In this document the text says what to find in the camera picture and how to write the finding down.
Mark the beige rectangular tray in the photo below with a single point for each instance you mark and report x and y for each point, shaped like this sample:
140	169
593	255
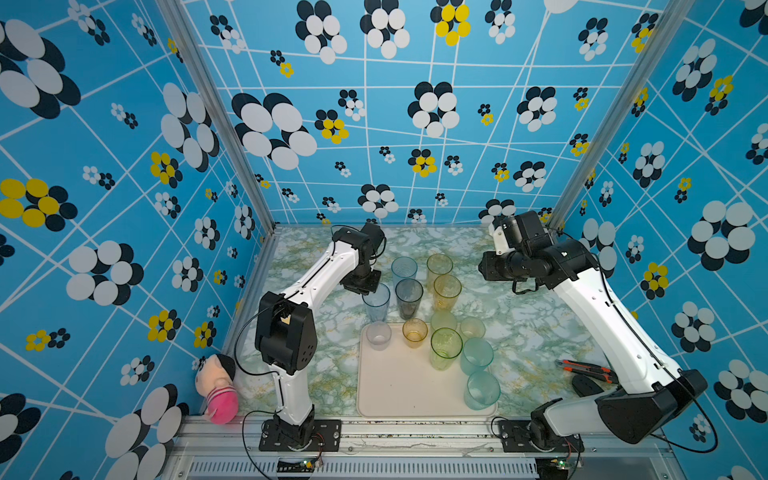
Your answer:
399	382

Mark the short light green glass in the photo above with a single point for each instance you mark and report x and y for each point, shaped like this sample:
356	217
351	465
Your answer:
443	319

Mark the tall amber back glass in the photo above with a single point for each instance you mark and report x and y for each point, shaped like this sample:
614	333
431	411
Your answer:
438	264

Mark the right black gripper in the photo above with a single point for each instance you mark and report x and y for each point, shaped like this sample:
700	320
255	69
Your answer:
488	269

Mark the tall teal glass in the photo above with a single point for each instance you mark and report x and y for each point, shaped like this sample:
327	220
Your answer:
476	356
482	390

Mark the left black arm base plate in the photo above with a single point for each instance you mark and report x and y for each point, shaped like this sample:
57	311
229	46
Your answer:
317	435

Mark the short pale green glass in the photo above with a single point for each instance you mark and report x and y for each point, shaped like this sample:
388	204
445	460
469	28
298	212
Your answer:
471	327

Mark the short amber glass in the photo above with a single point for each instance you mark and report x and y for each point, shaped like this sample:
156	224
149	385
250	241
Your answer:
415	331

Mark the tall amber front glass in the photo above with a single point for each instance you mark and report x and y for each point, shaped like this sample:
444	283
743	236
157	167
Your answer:
447	289

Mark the tall dark grey glass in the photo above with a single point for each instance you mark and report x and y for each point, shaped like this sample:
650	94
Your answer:
409	293

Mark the tall green glass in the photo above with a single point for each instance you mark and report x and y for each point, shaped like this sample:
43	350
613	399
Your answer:
446	346

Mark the aluminium front rail frame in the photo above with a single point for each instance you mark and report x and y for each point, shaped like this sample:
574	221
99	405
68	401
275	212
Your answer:
464	448

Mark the pink plush doll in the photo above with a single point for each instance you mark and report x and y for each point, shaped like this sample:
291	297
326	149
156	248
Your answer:
214	381

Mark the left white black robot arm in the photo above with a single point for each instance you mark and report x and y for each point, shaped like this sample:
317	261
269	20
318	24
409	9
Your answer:
285	332

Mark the tall amber glass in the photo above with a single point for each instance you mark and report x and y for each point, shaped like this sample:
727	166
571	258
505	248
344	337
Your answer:
438	264
447	289

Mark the red black utility knife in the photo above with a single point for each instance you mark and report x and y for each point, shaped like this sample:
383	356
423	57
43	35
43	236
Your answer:
594	371

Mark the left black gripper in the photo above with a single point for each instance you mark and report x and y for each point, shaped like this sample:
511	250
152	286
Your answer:
371	288

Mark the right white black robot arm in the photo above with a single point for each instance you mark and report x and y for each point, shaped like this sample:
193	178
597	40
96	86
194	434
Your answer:
652	388

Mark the tall light blue glass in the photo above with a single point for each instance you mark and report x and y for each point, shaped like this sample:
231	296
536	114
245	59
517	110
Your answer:
377	303

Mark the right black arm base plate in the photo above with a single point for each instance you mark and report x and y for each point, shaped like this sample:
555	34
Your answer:
515	437

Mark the tall teal back glass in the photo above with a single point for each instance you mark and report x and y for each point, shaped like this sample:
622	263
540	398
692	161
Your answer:
482	390

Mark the tall teal front glass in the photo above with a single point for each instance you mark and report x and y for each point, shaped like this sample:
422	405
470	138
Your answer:
476	356

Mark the short clear glass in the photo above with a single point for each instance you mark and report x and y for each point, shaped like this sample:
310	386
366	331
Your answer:
378	335

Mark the tall blue-grey back glass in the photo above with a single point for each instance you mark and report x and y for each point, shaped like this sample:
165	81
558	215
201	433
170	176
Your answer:
402	268

